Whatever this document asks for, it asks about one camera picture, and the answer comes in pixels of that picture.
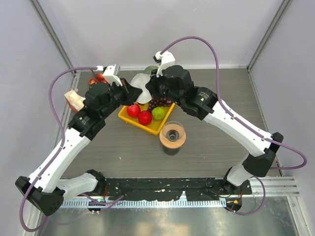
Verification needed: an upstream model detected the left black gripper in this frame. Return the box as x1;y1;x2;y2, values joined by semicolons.
101;78;142;118

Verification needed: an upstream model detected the white paper coffee filter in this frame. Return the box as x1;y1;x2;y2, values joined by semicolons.
130;73;152;104

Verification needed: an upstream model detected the clear glass ribbed dripper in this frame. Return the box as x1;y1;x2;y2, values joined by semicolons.
161;121;185;142

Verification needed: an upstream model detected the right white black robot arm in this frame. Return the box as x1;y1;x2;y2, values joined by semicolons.
145;65;284;194

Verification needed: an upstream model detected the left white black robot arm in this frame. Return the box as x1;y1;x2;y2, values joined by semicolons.
15;79;142;216

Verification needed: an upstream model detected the green melon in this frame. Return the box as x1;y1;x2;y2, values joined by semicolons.
144;65;158;75

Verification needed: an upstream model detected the red apple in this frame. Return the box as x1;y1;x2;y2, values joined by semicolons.
126;104;141;118

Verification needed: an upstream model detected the red grape bunch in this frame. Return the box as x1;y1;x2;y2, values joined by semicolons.
147;98;173;112

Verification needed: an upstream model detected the light green apple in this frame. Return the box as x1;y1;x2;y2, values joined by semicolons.
152;107;166;120

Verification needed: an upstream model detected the red yellow cherry bunch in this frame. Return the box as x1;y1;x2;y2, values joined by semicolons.
89;70;108;85

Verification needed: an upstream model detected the yellow plastic tray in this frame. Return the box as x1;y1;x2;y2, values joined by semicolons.
118;103;175;135

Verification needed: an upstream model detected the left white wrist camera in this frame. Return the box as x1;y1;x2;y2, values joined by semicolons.
96;64;123;86

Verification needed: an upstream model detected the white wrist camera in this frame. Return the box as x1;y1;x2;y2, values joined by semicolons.
153;50;175;77
96;64;123;86

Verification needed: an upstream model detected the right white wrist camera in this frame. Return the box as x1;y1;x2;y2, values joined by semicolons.
153;50;175;77

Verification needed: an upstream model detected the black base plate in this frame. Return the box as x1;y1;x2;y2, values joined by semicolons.
76;177;252;201

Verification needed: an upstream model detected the white slotted cable duct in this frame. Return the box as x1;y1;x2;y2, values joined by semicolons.
61;198;226;209

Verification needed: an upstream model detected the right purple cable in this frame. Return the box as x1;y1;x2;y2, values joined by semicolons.
160;36;308;215

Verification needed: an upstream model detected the purple cable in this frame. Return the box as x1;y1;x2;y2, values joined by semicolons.
19;65;124;233
160;36;308;215

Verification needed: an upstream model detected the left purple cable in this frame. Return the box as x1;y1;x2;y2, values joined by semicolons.
19;65;124;233

